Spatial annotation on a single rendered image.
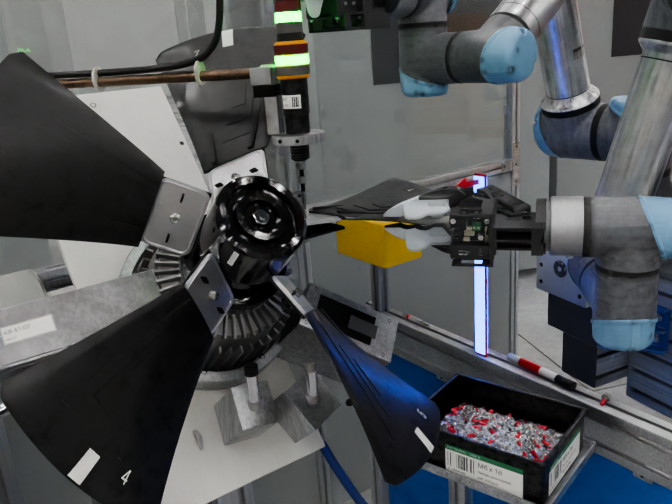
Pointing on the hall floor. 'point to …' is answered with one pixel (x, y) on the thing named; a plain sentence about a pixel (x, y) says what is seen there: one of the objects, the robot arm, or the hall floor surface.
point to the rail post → (376, 480)
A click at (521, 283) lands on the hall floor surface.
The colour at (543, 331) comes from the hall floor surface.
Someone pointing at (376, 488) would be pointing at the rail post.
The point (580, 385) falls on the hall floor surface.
